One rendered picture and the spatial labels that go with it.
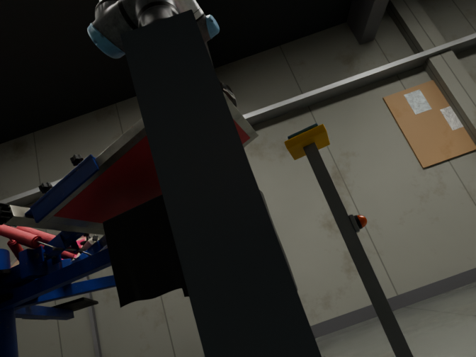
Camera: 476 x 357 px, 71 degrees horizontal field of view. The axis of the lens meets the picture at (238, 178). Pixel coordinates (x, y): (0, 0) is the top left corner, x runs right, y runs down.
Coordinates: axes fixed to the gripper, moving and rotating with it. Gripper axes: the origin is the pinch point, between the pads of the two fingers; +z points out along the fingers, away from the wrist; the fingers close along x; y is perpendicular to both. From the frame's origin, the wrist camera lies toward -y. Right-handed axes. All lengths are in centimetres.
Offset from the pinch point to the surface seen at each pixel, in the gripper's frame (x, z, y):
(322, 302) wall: -56, 86, -264
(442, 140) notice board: 162, 21, -311
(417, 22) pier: 248, -116, -309
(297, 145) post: 9.6, 37.1, 17.8
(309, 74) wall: 102, -146, -289
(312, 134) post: 14.9, 37.5, 18.9
